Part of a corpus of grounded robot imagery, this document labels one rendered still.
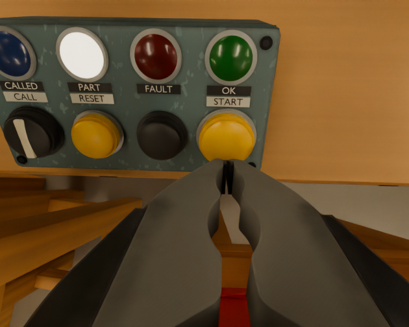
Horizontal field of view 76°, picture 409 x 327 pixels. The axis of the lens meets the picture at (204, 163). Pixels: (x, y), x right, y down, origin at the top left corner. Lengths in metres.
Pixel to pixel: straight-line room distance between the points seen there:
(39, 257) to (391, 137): 0.50
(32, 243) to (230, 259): 0.33
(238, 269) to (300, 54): 0.20
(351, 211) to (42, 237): 1.05
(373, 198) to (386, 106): 1.05
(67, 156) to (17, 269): 0.34
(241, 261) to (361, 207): 0.98
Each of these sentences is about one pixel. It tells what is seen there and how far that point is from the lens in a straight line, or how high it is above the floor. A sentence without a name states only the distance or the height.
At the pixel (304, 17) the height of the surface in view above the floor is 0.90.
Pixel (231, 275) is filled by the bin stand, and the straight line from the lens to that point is 0.29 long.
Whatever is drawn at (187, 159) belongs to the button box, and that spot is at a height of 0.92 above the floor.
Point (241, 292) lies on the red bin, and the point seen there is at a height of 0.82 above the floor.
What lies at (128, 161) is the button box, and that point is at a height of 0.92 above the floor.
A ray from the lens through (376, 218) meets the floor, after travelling 1.26.
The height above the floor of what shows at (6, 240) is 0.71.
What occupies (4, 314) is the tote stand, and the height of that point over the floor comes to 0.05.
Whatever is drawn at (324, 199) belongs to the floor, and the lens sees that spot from 1.17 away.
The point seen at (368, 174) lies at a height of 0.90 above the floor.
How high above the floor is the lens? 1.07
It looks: 86 degrees down
